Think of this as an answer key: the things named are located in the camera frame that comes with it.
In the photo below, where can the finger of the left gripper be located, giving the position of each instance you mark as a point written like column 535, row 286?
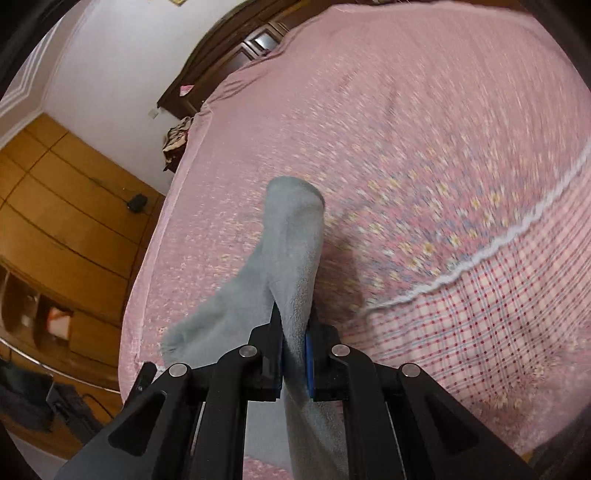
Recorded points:
column 142, row 381

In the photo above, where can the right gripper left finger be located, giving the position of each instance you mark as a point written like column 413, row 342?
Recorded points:
column 267, row 379

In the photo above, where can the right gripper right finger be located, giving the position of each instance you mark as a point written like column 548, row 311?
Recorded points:
column 325, row 375

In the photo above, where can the wooden wardrobe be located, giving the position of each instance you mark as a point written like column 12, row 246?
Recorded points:
column 70, row 253

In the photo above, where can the black device on wardrobe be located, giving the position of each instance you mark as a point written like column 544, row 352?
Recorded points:
column 137, row 203

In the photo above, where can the clothes pile on nightstand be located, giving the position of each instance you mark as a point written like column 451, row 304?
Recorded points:
column 174, row 144

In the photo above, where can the pink floral bedspread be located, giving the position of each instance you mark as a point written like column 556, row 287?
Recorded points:
column 451, row 146

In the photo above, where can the pink item on headboard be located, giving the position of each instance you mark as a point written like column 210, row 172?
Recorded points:
column 184, row 90

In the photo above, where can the dark wooden headboard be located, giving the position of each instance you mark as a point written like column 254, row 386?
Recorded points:
column 248, row 32

